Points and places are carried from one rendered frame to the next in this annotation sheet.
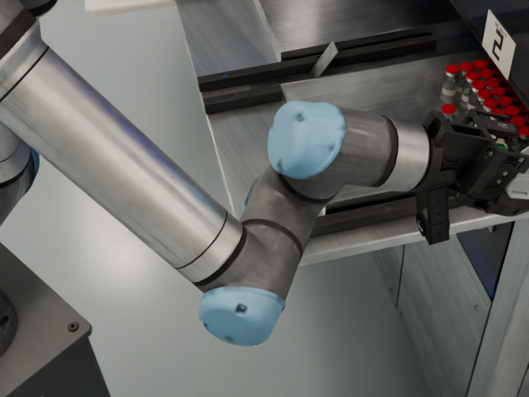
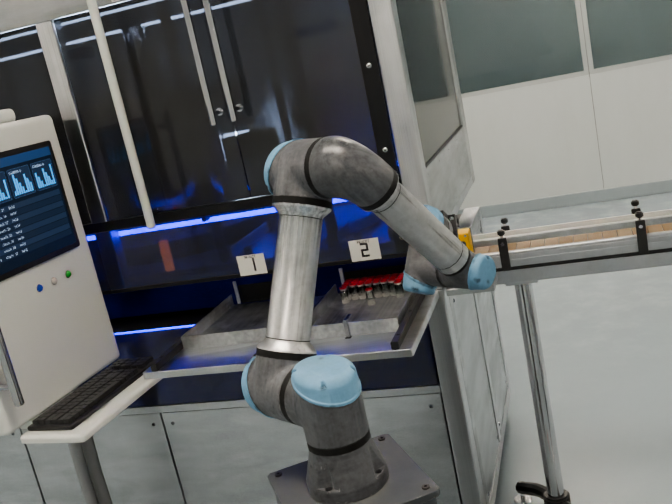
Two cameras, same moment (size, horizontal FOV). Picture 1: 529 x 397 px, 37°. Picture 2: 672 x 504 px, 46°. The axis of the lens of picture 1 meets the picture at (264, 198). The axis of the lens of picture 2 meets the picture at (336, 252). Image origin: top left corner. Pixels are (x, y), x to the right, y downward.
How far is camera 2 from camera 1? 1.56 m
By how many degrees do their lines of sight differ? 61
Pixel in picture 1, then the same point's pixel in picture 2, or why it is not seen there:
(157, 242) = (452, 244)
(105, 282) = not seen: outside the picture
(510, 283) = (445, 353)
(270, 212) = not seen: hidden behind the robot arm
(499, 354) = (463, 406)
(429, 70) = (327, 302)
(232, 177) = (342, 352)
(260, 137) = (320, 345)
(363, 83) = (316, 317)
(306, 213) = not seen: hidden behind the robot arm
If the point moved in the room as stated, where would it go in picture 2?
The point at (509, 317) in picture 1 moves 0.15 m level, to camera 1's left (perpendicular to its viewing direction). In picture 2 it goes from (457, 372) to (440, 397)
